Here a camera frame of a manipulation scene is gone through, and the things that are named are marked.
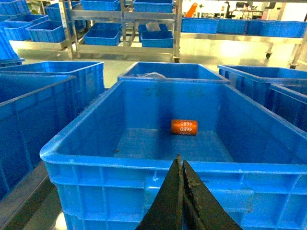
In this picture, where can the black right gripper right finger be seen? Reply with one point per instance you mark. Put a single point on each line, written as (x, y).
(201, 209)

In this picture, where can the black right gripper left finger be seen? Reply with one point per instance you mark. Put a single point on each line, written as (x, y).
(165, 212)

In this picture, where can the orange cylinder cap 4680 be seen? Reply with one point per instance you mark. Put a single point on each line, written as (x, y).
(184, 127)

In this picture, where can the blue bin right front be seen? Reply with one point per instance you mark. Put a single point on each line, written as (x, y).
(109, 163)

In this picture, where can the blue bin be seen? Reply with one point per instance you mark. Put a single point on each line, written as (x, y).
(33, 108)
(109, 163)
(89, 77)
(172, 72)
(255, 81)

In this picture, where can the blue bin right rear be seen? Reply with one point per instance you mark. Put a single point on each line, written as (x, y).
(172, 72)

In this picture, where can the blue bin far right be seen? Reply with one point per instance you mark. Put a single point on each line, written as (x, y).
(255, 81)

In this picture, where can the blue bin left rear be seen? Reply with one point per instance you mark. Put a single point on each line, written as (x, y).
(89, 77)

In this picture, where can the blue bin left front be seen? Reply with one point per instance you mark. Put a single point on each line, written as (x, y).
(33, 108)

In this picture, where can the background steel rack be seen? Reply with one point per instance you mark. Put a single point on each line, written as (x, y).
(129, 19)

